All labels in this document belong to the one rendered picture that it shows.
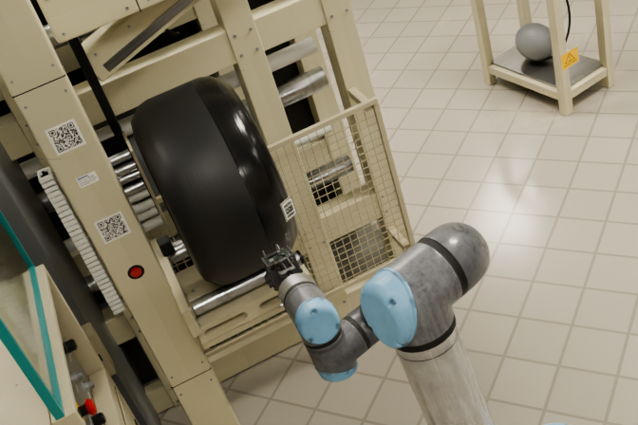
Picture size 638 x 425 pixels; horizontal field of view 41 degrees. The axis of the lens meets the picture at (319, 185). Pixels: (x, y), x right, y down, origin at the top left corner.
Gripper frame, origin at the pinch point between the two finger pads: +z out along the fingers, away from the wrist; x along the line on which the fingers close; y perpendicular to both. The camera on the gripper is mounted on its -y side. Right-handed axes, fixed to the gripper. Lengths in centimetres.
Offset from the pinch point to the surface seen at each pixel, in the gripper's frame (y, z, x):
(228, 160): 24.6, 11.4, -0.3
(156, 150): 31.6, 19.9, 14.5
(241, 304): -21.9, 22.3, 10.7
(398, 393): -105, 52, -29
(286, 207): 7.1, 8.9, -9.2
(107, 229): 14.7, 26.2, 34.2
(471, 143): -91, 170, -132
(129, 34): 51, 62, 7
